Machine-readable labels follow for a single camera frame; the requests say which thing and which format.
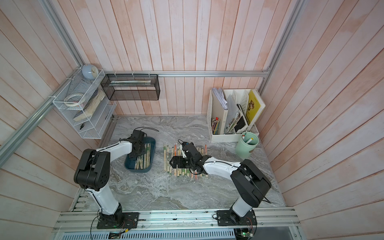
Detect red striped chopsticks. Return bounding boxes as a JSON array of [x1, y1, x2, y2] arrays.
[[174, 144, 178, 177]]

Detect teal plastic storage tray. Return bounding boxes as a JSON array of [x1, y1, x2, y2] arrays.
[[124, 137, 156, 173]]

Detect panda printed chopsticks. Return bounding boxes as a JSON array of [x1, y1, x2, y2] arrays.
[[166, 145, 170, 174]]

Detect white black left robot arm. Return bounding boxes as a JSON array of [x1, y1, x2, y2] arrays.
[[74, 130, 147, 229]]

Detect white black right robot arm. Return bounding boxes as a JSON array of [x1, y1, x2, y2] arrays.
[[169, 142, 272, 226]]

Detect bundle of coloured folders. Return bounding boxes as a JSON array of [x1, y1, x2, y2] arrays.
[[212, 117, 221, 135]]

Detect mint green pen cup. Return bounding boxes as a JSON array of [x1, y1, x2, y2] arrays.
[[236, 132, 259, 159]]

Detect old book on shelf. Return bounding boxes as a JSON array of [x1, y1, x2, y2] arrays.
[[73, 89, 106, 122]]

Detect white file organizer rack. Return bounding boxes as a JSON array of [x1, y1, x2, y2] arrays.
[[207, 89, 259, 143]]

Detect black booklet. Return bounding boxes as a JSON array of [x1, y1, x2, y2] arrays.
[[234, 104, 248, 134]]

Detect white papers in organizer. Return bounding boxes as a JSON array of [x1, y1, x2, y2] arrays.
[[212, 88, 228, 110]]

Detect roll of tape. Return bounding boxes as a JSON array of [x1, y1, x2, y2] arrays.
[[64, 93, 85, 107]]

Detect yellow book with animal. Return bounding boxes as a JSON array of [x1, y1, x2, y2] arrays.
[[245, 89, 266, 127]]

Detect small grey globe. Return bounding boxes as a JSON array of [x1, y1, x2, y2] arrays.
[[82, 65, 99, 81]]

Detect black cable on table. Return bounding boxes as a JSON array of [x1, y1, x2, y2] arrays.
[[133, 126, 160, 133]]

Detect black mesh wall basket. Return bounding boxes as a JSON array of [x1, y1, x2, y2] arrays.
[[101, 73, 161, 101]]

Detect white wire wall shelf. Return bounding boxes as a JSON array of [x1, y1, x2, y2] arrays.
[[53, 69, 117, 139]]

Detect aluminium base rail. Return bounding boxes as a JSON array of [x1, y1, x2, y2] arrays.
[[53, 207, 306, 240]]

